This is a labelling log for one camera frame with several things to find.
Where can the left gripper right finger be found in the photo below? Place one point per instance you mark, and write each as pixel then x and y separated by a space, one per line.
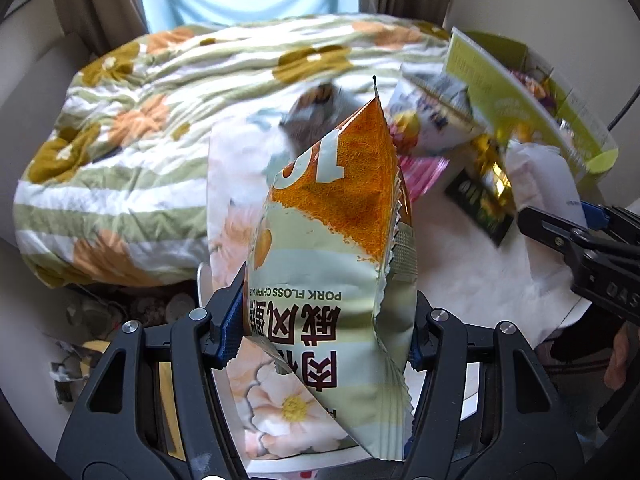
pixel 487 408

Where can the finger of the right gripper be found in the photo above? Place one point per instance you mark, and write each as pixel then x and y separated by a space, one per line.
pixel 561 235
pixel 596 216

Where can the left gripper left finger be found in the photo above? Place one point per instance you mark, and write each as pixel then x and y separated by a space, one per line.
pixel 151 408

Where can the pork floss snack bag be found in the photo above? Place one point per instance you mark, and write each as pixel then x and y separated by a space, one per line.
pixel 331 296

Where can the gold chocolate snack bag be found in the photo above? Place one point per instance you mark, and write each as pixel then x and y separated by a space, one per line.
pixel 490 171

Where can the person right hand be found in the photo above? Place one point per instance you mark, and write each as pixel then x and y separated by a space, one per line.
pixel 625 345

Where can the dark green small packet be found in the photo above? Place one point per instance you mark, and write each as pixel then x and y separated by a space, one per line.
pixel 480 206

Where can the green cardboard box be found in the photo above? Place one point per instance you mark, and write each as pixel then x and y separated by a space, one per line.
pixel 484 62

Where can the purple snack bag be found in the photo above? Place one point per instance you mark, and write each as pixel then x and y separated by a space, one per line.
pixel 537 90

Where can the pink white snack bag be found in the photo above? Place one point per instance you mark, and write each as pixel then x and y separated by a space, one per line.
pixel 421 173

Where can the grey blue snack bag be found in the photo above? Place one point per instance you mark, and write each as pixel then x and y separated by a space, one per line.
pixel 429 114

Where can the floral striped duvet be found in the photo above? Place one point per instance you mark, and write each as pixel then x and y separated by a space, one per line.
pixel 166 146

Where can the white red text snack bag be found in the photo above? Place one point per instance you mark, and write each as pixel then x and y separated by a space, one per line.
pixel 315 113

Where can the white padded headboard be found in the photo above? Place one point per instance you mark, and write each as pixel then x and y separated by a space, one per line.
pixel 28 116

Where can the left brown curtain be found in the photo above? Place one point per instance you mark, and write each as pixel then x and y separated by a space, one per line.
pixel 103 25

